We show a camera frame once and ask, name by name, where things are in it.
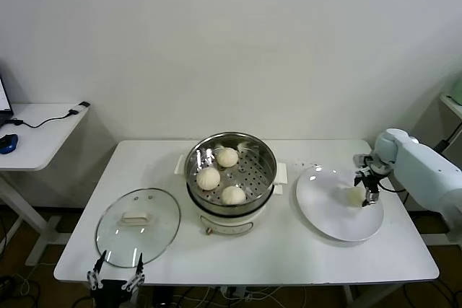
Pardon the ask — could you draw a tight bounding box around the black cable with adapter plug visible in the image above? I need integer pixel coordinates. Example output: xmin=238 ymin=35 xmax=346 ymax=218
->
xmin=9 ymin=100 xmax=90 ymax=129

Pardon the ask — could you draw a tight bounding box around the blue computer mouse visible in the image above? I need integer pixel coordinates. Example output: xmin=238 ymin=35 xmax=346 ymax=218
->
xmin=0 ymin=133 xmax=18 ymax=154

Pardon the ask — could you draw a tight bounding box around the glass lid with white handle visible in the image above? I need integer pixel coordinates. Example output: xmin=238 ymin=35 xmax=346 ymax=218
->
xmin=95 ymin=188 xmax=181 ymax=269

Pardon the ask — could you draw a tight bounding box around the steel perforated steamer basket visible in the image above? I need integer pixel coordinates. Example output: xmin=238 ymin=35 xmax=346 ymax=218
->
xmin=183 ymin=131 xmax=278 ymax=215

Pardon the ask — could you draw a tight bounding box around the white power strip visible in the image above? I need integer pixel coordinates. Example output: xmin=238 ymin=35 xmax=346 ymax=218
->
xmin=219 ymin=285 xmax=253 ymax=302

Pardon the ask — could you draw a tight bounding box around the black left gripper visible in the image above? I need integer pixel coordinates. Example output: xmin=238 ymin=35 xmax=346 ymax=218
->
xmin=86 ymin=249 xmax=147 ymax=308

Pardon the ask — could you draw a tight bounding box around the white steamed baozi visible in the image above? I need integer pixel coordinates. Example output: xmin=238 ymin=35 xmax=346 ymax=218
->
xmin=220 ymin=185 xmax=247 ymax=206
xmin=344 ymin=185 xmax=366 ymax=207
xmin=216 ymin=147 xmax=238 ymax=168
xmin=196 ymin=167 xmax=221 ymax=190

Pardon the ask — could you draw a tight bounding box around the white side desk with laptop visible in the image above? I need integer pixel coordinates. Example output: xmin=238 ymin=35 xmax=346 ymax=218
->
xmin=0 ymin=102 xmax=91 ymax=265

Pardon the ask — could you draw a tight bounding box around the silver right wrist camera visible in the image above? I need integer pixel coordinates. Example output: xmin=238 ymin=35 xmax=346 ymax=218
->
xmin=352 ymin=154 xmax=375 ymax=169

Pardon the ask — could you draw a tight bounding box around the pale green object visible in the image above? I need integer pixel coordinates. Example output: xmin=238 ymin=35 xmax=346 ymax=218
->
xmin=453 ymin=73 xmax=462 ymax=105

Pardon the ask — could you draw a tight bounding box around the white round plate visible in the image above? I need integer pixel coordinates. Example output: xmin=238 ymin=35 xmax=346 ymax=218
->
xmin=295 ymin=164 xmax=385 ymax=243

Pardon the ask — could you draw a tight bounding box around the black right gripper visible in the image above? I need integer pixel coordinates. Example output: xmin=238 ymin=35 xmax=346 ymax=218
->
xmin=353 ymin=167 xmax=388 ymax=208

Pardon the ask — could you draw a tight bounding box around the stainless steel steamer pot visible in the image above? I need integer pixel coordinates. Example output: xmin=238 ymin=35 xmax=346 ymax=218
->
xmin=175 ymin=154 xmax=289 ymax=237

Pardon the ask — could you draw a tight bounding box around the black laptop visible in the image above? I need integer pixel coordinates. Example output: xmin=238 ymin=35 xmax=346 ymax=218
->
xmin=0 ymin=75 xmax=15 ymax=127

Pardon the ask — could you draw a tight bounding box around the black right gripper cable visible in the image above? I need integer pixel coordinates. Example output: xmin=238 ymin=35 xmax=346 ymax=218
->
xmin=377 ymin=183 xmax=407 ymax=193

